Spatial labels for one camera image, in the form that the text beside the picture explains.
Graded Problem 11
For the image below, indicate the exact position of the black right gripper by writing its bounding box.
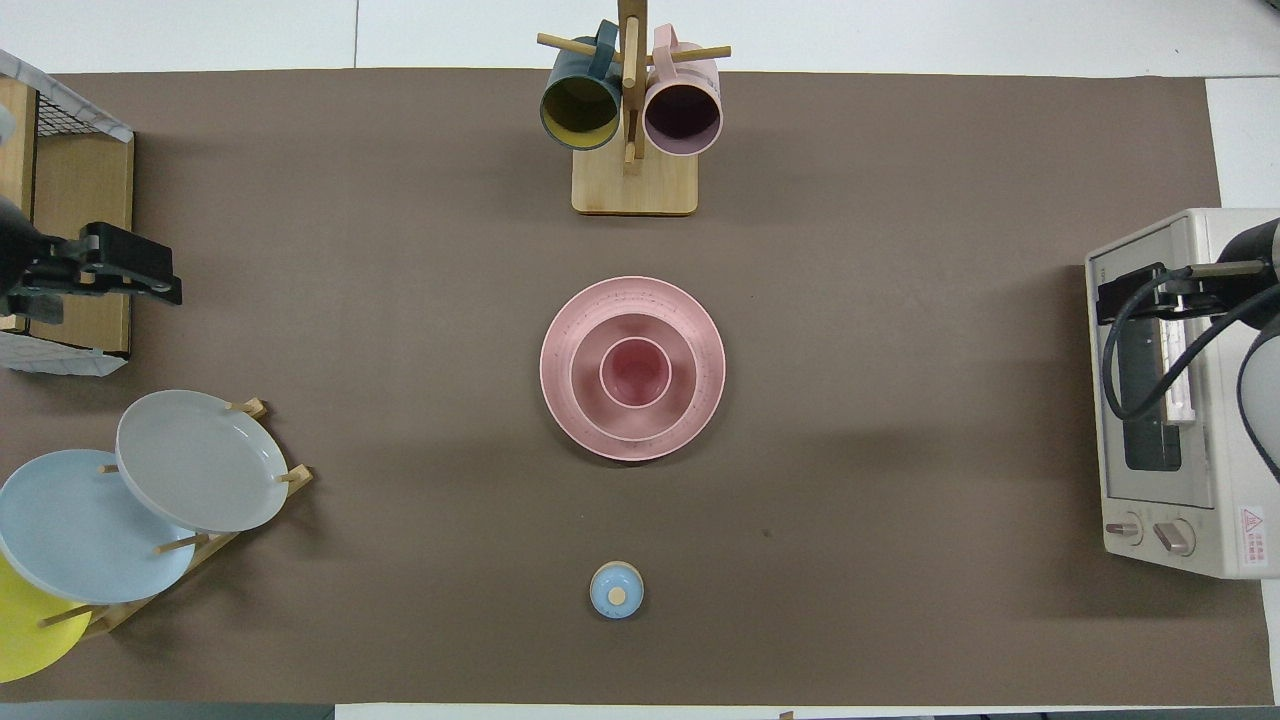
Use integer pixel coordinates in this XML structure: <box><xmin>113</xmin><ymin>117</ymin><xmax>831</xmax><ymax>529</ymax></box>
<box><xmin>1096</xmin><ymin>258</ymin><xmax>1280</xmax><ymax>327</ymax></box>

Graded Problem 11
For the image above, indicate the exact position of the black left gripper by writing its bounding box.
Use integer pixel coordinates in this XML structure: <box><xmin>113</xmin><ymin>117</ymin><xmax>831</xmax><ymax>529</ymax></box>
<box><xmin>20</xmin><ymin>222</ymin><xmax>184</xmax><ymax>326</ymax></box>

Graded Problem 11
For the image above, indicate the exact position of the pink bowl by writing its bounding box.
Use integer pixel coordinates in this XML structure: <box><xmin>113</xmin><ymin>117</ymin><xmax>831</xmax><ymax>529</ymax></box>
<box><xmin>568</xmin><ymin>311</ymin><xmax>699</xmax><ymax>442</ymax></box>

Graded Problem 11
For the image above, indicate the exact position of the pink tumbler cup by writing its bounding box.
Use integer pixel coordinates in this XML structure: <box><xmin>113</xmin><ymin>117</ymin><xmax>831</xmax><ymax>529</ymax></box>
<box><xmin>598</xmin><ymin>336</ymin><xmax>673</xmax><ymax>409</ymax></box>

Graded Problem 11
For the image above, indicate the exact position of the grey plate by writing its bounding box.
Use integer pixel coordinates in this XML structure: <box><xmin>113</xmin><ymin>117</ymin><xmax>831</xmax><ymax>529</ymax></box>
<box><xmin>115</xmin><ymin>389</ymin><xmax>290</xmax><ymax>534</ymax></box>

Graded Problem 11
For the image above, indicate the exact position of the beige toaster oven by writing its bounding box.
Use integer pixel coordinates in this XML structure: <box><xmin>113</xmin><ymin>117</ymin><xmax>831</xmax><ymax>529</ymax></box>
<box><xmin>1085</xmin><ymin>208</ymin><xmax>1280</xmax><ymax>581</ymax></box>

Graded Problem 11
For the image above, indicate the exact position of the wooden plate rack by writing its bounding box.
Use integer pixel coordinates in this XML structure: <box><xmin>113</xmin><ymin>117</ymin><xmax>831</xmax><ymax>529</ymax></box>
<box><xmin>40</xmin><ymin>397</ymin><xmax>314</xmax><ymax>641</ymax></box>

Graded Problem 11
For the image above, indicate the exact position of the light blue plate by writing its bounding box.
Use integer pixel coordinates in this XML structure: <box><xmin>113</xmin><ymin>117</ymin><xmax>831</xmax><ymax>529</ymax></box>
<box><xmin>0</xmin><ymin>449</ymin><xmax>197</xmax><ymax>605</ymax></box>

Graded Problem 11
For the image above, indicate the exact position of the brown table mat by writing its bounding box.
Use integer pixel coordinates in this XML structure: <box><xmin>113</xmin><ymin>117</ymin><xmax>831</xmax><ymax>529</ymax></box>
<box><xmin>0</xmin><ymin>68</ymin><xmax>1273</xmax><ymax>706</ymax></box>

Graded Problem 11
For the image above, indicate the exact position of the yellow plate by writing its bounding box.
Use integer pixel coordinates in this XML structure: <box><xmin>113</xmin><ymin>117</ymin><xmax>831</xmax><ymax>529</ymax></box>
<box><xmin>0</xmin><ymin>553</ymin><xmax>93</xmax><ymax>684</ymax></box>

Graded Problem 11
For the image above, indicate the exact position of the pink speckled plate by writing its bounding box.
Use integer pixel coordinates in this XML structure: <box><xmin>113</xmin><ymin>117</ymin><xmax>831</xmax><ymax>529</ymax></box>
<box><xmin>539</xmin><ymin>276</ymin><xmax>727</xmax><ymax>463</ymax></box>

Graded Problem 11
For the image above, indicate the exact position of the dark teal mug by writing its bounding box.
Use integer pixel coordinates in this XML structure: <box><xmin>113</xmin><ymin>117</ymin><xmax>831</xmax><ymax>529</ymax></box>
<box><xmin>540</xmin><ymin>20</ymin><xmax>624</xmax><ymax>152</ymax></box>

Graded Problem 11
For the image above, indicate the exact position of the pink mug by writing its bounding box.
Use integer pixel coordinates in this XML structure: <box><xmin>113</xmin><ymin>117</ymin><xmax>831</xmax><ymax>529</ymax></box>
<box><xmin>643</xmin><ymin>24</ymin><xmax>723</xmax><ymax>158</ymax></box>

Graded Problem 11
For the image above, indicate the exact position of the wooden mug tree stand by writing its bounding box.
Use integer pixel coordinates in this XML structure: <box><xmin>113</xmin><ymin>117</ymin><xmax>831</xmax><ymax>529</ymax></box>
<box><xmin>537</xmin><ymin>0</ymin><xmax>732</xmax><ymax>217</ymax></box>

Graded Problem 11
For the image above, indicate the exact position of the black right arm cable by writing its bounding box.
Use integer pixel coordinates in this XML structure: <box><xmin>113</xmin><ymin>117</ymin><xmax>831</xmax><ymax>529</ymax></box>
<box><xmin>1100</xmin><ymin>265</ymin><xmax>1280</xmax><ymax>421</ymax></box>

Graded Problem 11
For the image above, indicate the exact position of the wooden box with wire basket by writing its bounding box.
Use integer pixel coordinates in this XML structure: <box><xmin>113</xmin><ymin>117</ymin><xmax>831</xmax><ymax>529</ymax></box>
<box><xmin>0</xmin><ymin>50</ymin><xmax>136</xmax><ymax>378</ymax></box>

